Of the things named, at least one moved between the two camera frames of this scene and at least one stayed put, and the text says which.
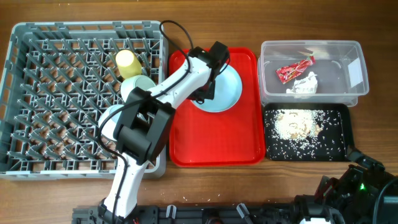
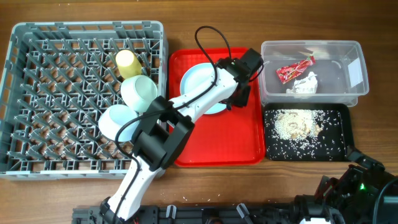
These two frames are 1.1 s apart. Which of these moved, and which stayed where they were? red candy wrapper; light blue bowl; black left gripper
Moved: black left gripper
Stayed: light blue bowl; red candy wrapper
